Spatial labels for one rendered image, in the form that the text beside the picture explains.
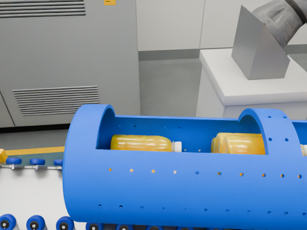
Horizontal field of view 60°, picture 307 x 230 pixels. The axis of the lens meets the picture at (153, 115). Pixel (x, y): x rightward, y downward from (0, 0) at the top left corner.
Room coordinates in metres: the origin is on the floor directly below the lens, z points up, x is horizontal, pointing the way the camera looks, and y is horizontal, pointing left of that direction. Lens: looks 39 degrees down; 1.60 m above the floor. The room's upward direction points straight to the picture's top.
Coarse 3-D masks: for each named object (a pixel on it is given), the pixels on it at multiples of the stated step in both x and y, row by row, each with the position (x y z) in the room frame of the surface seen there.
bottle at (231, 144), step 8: (232, 136) 0.44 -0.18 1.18; (240, 136) 0.44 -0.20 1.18; (248, 136) 0.44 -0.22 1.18; (256, 136) 0.44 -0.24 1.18; (224, 144) 0.45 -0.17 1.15; (232, 144) 0.42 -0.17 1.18; (240, 144) 0.42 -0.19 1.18; (248, 144) 0.42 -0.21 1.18; (256, 144) 0.41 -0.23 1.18; (224, 152) 0.44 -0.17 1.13; (232, 152) 0.40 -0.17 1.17; (240, 152) 0.40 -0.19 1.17; (248, 152) 0.40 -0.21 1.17; (256, 152) 0.40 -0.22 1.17; (264, 152) 0.40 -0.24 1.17; (304, 152) 0.41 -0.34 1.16
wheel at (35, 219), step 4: (32, 216) 0.36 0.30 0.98; (36, 216) 0.36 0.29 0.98; (40, 216) 0.36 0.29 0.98; (28, 220) 0.35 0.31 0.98; (32, 220) 0.35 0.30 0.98; (36, 220) 0.35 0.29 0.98; (40, 220) 0.35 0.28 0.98; (44, 220) 0.36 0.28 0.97; (28, 224) 0.35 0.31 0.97; (32, 224) 0.35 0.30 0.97; (36, 224) 0.35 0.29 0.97; (40, 224) 0.35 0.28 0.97; (44, 224) 0.35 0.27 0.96; (28, 228) 0.34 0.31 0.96; (32, 228) 0.34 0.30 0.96; (36, 228) 0.34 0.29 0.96; (40, 228) 0.34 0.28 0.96
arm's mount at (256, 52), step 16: (240, 16) 0.89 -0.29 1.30; (240, 32) 0.87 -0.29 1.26; (256, 32) 0.76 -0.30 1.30; (240, 48) 0.84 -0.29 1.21; (256, 48) 0.74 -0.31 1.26; (272, 48) 0.74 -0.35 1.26; (240, 64) 0.82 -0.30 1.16; (256, 64) 0.74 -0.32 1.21; (272, 64) 0.74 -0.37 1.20; (288, 64) 0.75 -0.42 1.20
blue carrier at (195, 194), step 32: (96, 128) 0.41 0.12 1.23; (128, 128) 0.58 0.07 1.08; (160, 128) 0.57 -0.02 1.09; (192, 128) 0.57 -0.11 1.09; (224, 128) 0.57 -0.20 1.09; (256, 128) 0.56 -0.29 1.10; (288, 128) 0.41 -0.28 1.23; (64, 160) 0.35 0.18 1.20; (96, 160) 0.35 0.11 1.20; (128, 160) 0.35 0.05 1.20; (160, 160) 0.35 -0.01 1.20; (192, 160) 0.35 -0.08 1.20; (224, 160) 0.35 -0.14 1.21; (256, 160) 0.35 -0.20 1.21; (288, 160) 0.35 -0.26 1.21; (64, 192) 0.32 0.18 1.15; (96, 192) 0.31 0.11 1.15; (128, 192) 0.31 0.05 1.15; (160, 192) 0.31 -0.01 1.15; (192, 192) 0.31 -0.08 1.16; (224, 192) 0.31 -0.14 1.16; (256, 192) 0.31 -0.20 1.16; (288, 192) 0.30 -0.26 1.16; (128, 224) 0.31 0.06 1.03; (160, 224) 0.30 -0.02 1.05; (192, 224) 0.30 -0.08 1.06; (224, 224) 0.29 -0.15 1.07; (256, 224) 0.29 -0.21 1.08; (288, 224) 0.29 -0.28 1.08
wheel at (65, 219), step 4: (64, 216) 0.36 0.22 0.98; (68, 216) 0.36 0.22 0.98; (60, 220) 0.35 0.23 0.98; (64, 220) 0.35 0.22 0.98; (68, 220) 0.35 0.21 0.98; (72, 220) 0.35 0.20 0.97; (56, 224) 0.35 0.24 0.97; (60, 224) 0.35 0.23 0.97; (64, 224) 0.35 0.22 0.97; (68, 224) 0.35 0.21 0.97; (72, 224) 0.35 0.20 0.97; (56, 228) 0.34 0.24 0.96; (60, 228) 0.34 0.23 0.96; (64, 228) 0.34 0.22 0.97; (68, 228) 0.34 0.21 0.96; (72, 228) 0.34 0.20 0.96
